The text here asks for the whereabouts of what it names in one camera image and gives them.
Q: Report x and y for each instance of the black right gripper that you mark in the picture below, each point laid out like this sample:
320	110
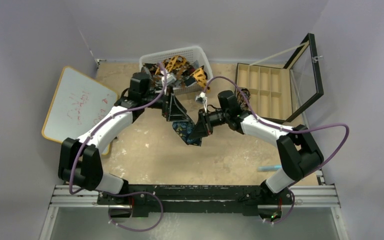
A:
206	122

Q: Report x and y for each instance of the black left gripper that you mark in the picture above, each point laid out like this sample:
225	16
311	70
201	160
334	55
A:
173	111

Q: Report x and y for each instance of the navy blue shell pattern tie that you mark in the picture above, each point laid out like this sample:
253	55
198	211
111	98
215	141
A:
183	129

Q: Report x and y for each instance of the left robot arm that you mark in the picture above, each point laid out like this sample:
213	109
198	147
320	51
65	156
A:
80	161

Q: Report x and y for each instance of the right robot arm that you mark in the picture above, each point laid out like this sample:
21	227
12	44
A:
298	152

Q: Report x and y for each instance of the dark brown patterned tie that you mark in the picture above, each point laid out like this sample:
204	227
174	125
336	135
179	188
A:
182	74

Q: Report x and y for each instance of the rolled cat pattern tie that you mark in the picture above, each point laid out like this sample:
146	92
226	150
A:
242	96

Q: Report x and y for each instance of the white plastic basket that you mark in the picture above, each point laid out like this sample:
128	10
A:
192	54

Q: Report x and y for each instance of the light blue marker pen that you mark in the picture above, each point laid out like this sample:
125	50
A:
269	168

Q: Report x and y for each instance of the black tie display box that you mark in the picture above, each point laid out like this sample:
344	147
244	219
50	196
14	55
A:
283	93

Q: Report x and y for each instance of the yellow framed whiteboard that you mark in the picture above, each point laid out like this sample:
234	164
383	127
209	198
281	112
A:
78	104

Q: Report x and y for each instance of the aluminium frame rail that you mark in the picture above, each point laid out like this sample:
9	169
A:
80	163

